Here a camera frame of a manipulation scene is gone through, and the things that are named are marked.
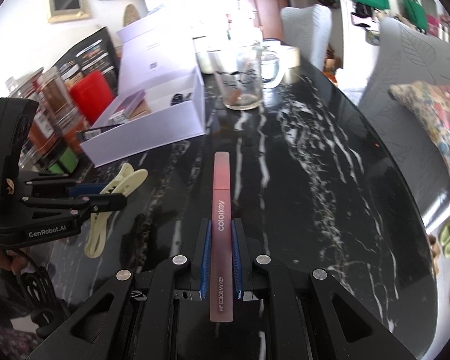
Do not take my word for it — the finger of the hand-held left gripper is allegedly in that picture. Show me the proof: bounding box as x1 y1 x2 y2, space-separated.
20 170 103 198
22 193 128 223

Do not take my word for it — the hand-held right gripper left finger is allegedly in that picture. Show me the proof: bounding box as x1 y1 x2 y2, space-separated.
26 217 212 360

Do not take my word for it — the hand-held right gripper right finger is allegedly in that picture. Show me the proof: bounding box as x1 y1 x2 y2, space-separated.
230 217 417 360

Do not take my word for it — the cream hair clip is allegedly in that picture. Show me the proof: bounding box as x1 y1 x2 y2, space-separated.
84 163 149 259

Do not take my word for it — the pink lip gloss tube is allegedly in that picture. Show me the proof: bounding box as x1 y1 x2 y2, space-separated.
209 151 235 323

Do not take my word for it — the small black cosmetics box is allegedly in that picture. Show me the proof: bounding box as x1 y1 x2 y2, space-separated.
77 125 115 141

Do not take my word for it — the white gift box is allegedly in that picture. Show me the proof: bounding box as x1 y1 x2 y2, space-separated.
79 13 207 167

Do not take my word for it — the person's left hand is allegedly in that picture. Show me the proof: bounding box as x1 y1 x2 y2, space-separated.
0 245 29 284

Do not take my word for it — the small green box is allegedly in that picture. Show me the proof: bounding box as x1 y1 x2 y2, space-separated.
49 149 79 173

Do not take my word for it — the clear jar brown label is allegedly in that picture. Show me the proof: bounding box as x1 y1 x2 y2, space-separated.
35 67 85 151

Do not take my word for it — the red plastic canister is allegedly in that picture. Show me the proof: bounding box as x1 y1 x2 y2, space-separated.
69 72 115 124

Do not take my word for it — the black printed food pouch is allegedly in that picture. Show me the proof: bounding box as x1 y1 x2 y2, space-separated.
56 26 117 94

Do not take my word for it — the person's patterned clothing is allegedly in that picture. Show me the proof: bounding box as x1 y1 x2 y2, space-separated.
0 319 42 360

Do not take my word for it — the cartoon print glass cup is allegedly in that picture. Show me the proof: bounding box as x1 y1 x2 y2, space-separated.
208 43 263 110

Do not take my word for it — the woven fan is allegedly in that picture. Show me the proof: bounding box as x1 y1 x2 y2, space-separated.
123 4 140 26

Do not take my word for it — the clear glass mug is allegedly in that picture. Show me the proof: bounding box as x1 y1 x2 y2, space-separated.
260 43 286 89

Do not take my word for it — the beige tape roll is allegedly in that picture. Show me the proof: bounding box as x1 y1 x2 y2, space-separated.
281 45 301 68

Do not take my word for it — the grey covered chair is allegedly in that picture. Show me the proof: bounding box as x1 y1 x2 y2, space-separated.
280 4 332 72
358 17 450 233

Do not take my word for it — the cartoon print cloth bundle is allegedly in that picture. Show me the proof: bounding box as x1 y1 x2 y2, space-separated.
389 80 450 214

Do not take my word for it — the brown door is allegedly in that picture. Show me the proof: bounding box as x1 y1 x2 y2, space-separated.
237 0 286 40

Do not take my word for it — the small green bag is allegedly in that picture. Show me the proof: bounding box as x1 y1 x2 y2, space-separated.
403 0 428 32

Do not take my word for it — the wall intercom panel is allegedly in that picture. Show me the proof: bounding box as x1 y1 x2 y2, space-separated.
47 0 91 23

